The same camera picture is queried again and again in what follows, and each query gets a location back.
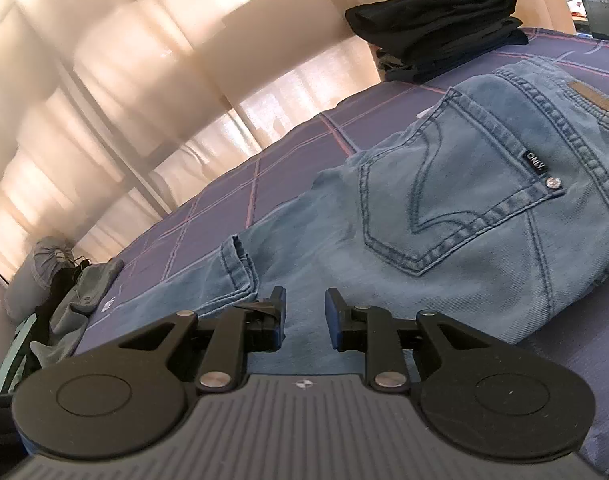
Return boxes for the blue denim jeans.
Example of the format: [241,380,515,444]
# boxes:
[83,55,609,361]

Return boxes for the sheer cream curtain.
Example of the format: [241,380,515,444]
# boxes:
[0,0,574,278]

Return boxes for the grey bolster pillow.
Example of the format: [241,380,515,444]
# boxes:
[4,236,74,324]

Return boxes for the stack of black folded clothes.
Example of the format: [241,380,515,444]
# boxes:
[345,0,528,84]

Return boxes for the purple plaid bed sheet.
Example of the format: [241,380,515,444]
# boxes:
[79,29,609,472]

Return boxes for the grey fleece blanket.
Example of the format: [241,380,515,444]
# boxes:
[31,258,124,369]

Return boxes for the black garment strap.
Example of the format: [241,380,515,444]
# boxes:
[29,259,93,346]

